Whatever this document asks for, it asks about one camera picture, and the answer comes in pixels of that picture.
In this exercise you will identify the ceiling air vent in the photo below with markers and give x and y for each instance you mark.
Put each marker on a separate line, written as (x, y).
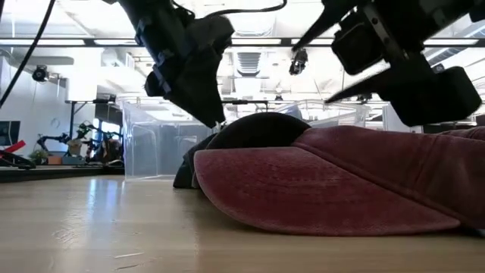
(249, 63)

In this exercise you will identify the small green plant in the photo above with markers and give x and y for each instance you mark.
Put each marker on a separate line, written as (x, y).
(38, 156)

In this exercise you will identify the dark monitor screen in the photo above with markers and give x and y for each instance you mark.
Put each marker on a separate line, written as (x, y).
(9, 132)

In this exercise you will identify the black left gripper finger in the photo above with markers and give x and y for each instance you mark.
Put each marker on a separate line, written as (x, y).
(201, 91)

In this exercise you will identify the black overhead camera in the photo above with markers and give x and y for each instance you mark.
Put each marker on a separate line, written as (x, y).
(298, 60)

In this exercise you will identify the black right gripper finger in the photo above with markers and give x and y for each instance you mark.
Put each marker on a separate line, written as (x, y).
(371, 86)
(333, 15)

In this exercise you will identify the black metal rack frame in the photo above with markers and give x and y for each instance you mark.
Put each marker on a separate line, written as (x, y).
(72, 117)

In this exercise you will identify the red baseball cap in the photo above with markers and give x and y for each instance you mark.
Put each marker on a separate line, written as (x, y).
(341, 182)

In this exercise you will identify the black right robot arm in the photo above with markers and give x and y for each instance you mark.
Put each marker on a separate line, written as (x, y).
(479, 9)

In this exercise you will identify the dark background table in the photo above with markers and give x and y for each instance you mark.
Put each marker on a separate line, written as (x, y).
(53, 172)

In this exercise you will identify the background black robot arms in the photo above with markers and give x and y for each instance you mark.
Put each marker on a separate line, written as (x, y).
(92, 146)

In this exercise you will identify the black mounted camera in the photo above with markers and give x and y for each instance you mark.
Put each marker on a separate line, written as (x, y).
(39, 74)

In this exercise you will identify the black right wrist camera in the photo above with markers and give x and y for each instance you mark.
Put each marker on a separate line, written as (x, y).
(358, 45)

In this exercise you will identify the clear plastic bin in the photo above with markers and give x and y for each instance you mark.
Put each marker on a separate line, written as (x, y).
(159, 148)

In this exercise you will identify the red and black tool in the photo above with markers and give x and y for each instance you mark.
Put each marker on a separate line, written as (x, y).
(13, 157)

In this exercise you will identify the black baseball cap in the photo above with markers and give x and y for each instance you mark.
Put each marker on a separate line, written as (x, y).
(257, 130)

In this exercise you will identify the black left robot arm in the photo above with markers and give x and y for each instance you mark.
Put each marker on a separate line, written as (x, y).
(130, 5)

